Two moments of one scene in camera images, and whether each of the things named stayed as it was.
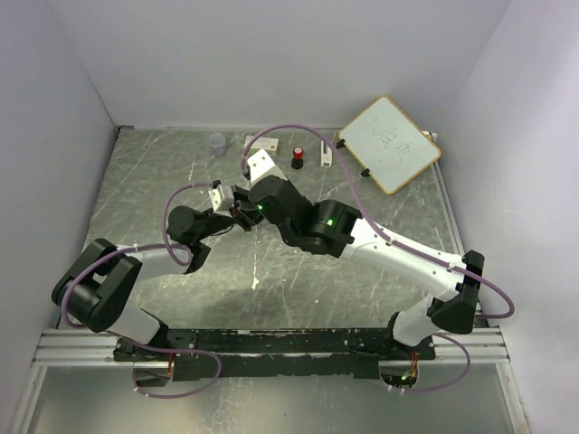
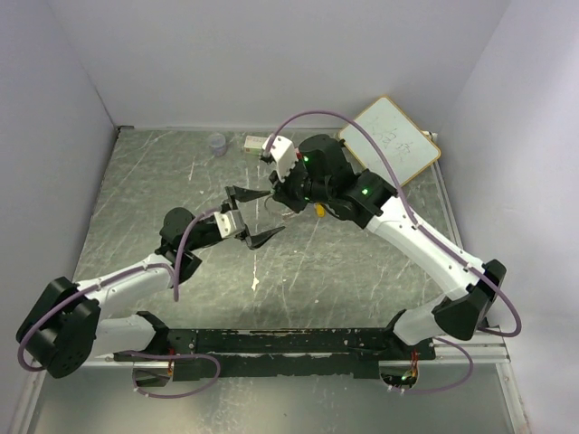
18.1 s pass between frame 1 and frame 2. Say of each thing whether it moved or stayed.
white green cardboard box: stayed
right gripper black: moved
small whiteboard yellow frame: stayed
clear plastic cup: stayed
